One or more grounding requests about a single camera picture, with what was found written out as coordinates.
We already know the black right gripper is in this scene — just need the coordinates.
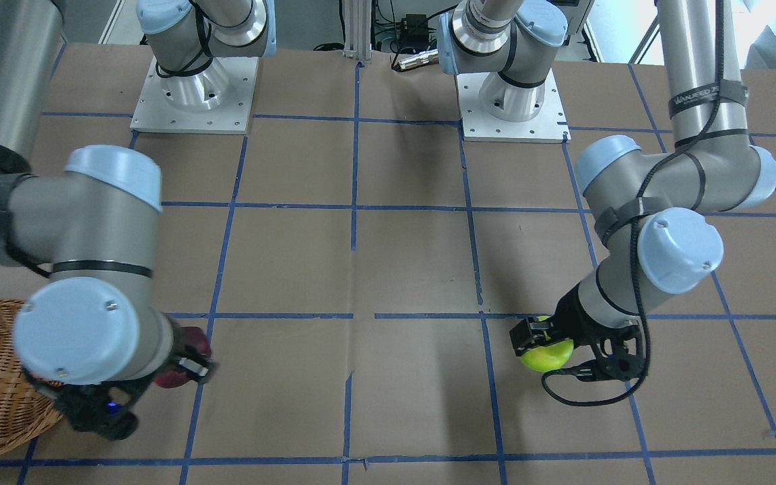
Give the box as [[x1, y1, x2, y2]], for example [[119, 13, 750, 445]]
[[24, 357, 217, 442]]

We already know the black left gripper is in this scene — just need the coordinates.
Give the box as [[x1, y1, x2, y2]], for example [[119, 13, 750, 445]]
[[509, 283, 649, 385]]

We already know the green apple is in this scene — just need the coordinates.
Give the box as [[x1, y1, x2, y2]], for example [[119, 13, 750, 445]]
[[515, 317, 574, 373]]

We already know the dark red apple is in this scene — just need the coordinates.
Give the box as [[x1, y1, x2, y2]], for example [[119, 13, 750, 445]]
[[153, 326, 218, 389]]

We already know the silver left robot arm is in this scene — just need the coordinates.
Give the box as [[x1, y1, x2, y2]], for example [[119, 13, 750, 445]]
[[509, 1, 776, 381]]

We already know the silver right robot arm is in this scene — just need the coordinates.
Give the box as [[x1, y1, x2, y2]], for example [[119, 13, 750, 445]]
[[0, 1, 216, 440]]

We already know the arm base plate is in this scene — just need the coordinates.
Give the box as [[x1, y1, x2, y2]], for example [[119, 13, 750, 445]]
[[130, 57, 260, 135], [455, 71, 572, 143]]

